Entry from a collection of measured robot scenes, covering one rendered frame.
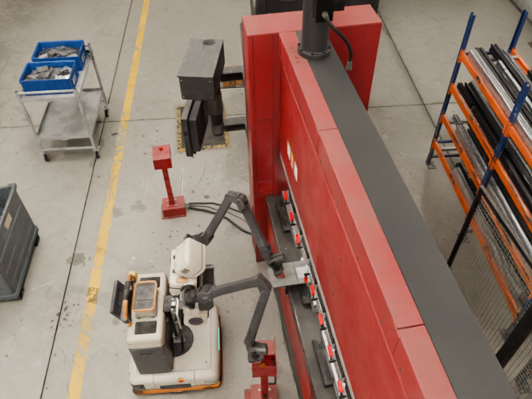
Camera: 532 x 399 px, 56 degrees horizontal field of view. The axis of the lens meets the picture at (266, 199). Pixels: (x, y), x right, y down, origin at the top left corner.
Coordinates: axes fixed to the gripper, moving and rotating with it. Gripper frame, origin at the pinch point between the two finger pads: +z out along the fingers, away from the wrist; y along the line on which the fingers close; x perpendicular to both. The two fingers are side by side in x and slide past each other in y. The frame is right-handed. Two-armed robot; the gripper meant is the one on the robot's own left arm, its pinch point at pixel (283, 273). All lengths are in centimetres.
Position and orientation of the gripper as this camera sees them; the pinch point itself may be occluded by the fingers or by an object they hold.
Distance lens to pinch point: 339.8
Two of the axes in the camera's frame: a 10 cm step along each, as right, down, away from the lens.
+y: -1.7, -7.3, 6.6
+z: 4.8, 5.3, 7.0
